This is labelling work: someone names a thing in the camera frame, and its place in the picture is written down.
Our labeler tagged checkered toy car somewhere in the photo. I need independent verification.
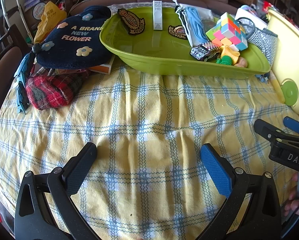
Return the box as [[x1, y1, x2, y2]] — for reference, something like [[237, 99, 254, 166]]
[[189, 44, 221, 62]]

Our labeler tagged red plaid cloth pouch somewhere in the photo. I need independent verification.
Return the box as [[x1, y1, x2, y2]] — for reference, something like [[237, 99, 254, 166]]
[[26, 69, 91, 110]]

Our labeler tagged person's right hand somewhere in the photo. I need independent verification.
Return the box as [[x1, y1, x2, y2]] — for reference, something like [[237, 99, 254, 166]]
[[283, 174, 299, 218]]

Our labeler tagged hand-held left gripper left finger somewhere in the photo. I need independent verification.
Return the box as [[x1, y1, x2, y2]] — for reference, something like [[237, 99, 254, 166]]
[[14, 142, 100, 240]]

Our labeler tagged yellow plastic bag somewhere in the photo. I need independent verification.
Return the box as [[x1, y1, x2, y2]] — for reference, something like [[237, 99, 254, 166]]
[[34, 1, 67, 43]]

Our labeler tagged silver mesh pouch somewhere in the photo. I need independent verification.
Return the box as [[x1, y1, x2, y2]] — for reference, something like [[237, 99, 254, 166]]
[[237, 17, 278, 67]]

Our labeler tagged green plastic toy piece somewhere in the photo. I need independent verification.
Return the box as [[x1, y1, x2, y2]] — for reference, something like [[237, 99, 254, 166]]
[[216, 56, 233, 65]]

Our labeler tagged wooden chair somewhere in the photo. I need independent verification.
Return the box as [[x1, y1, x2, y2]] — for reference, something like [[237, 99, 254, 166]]
[[0, 24, 30, 100]]

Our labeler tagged embroidered crest patch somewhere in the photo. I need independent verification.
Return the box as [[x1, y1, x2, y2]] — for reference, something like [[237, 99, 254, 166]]
[[168, 25, 188, 40], [117, 9, 145, 35]]

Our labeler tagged yellow plastic tub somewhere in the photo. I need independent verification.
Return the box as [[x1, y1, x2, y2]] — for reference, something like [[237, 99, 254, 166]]
[[267, 9, 299, 115]]

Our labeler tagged navy flower knit hat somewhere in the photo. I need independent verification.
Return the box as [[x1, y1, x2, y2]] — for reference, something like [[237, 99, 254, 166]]
[[31, 5, 112, 69]]

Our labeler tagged yellow spool toy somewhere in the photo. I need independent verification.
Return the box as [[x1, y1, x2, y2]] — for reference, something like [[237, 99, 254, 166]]
[[219, 45, 240, 64]]

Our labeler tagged pastel puzzle cube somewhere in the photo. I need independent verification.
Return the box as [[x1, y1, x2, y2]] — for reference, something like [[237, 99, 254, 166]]
[[206, 12, 248, 52]]

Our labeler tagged white curved pole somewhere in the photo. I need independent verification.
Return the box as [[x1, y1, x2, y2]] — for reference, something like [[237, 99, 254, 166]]
[[13, 0, 35, 45]]

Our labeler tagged blue plastic toy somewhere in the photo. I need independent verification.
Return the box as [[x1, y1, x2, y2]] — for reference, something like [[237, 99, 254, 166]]
[[14, 54, 36, 114]]

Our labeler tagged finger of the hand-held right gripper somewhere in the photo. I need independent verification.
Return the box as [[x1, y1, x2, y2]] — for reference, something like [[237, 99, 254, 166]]
[[254, 119, 290, 141], [283, 116, 299, 138]]

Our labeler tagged green plastic tray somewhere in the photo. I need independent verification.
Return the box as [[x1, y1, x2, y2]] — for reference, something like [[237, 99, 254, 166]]
[[99, 6, 271, 79]]

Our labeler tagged small blue toy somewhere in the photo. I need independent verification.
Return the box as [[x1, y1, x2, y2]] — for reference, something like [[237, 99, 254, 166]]
[[256, 72, 270, 83]]

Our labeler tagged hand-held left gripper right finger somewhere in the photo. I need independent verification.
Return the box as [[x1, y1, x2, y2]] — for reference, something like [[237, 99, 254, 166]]
[[200, 143, 282, 240]]

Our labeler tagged black white strap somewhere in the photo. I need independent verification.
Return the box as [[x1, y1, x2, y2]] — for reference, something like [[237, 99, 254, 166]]
[[172, 0, 193, 48]]

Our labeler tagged pencil lead case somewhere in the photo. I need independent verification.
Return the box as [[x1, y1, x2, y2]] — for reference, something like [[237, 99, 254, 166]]
[[153, 0, 163, 30]]

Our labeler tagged yellow checked tablecloth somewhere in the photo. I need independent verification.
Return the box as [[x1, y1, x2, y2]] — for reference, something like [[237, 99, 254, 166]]
[[0, 2, 299, 240]]

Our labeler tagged blue cord packet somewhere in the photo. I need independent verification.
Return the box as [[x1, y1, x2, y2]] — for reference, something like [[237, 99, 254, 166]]
[[184, 6, 212, 47]]

